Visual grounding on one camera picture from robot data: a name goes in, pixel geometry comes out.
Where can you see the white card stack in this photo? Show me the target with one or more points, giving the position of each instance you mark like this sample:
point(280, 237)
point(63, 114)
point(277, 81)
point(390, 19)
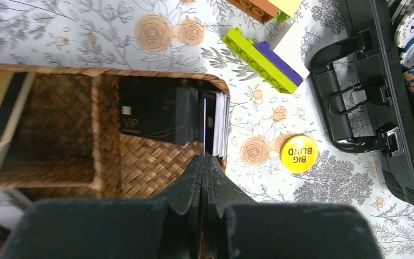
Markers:
point(13, 204)

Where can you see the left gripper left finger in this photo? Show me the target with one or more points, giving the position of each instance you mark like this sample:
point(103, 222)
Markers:
point(164, 226)

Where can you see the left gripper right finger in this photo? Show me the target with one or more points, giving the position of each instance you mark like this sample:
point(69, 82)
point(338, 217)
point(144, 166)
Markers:
point(236, 226)

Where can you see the orange brown toy block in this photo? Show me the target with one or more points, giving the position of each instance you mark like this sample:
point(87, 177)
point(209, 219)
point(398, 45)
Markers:
point(264, 11)

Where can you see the green purple toy block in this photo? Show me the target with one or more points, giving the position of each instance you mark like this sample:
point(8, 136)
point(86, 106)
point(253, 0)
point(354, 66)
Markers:
point(278, 62)

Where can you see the black VIP card stack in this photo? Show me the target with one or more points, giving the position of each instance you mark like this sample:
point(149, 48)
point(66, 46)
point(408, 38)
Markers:
point(175, 110)

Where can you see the yellow big blind button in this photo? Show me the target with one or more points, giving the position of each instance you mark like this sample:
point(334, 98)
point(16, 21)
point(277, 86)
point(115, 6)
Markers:
point(299, 153)

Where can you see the black poker chip case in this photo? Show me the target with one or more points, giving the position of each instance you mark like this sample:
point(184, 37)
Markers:
point(389, 104)

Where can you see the brown wicker basket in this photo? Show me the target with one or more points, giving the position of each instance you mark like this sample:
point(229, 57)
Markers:
point(68, 144)

